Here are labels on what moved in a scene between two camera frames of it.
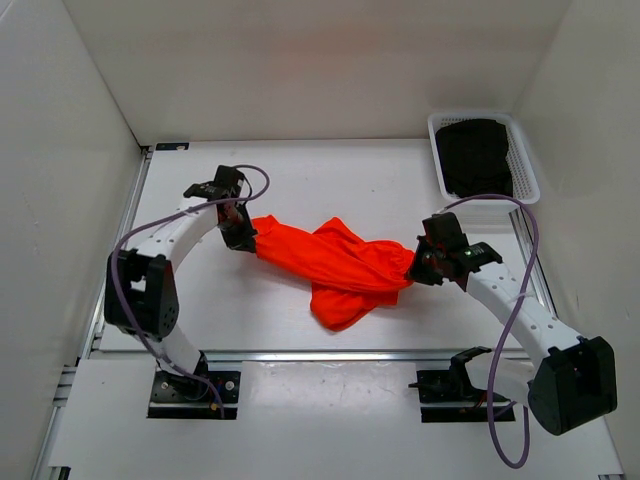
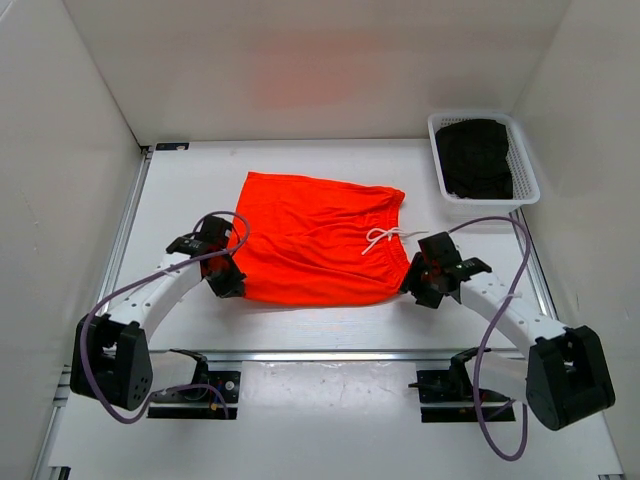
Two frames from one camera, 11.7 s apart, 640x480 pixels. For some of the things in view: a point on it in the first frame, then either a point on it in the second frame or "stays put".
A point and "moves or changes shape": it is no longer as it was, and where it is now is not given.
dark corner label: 175,146 stays put
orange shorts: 353,280 moves or changes shape
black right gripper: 417,272 -> 412,283
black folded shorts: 473,155 stays put
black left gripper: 245,240 -> 234,286
